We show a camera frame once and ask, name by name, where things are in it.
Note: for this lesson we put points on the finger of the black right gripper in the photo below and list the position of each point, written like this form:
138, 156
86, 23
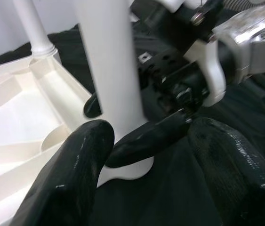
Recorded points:
92, 106

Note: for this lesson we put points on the black table cloth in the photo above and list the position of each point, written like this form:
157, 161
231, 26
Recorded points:
170, 188

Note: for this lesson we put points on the white floor fan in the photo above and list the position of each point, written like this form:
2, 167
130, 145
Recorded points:
240, 2

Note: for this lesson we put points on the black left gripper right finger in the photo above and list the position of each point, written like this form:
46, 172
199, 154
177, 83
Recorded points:
238, 176

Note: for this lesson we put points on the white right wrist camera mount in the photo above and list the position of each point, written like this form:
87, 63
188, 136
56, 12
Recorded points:
212, 66

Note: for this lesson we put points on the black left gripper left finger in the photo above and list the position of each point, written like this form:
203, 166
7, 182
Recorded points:
61, 183

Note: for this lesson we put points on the white plastic table top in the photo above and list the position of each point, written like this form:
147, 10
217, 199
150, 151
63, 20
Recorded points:
17, 106

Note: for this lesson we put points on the white plastic table leg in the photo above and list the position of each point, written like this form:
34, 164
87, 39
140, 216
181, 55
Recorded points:
32, 26
113, 58

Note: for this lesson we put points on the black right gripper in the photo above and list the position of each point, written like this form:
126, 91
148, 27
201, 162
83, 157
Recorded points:
181, 77

